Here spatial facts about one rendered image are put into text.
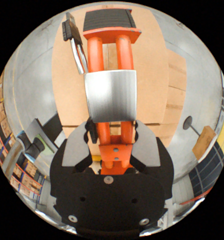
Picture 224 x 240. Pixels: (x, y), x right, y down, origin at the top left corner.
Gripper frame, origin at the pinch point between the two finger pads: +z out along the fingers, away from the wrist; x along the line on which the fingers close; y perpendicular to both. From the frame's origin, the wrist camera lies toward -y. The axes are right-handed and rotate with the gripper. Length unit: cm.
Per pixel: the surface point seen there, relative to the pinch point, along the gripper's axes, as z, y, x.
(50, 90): 108, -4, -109
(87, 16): -1.6, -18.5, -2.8
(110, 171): -1.6, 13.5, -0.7
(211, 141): 12, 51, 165
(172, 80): 53, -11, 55
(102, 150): -1.0, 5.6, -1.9
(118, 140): 1.6, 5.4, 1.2
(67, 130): 13.2, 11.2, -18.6
